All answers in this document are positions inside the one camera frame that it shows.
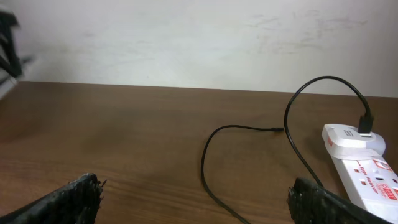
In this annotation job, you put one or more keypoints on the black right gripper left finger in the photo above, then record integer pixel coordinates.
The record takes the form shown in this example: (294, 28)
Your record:
(77, 202)

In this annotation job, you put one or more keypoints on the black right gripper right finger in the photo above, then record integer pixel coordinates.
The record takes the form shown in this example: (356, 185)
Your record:
(310, 203)

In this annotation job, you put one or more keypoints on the white USB charger adapter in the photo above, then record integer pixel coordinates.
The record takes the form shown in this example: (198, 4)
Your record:
(345, 142)

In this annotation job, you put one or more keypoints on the white power strip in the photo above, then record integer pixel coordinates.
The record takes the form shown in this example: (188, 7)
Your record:
(370, 184)

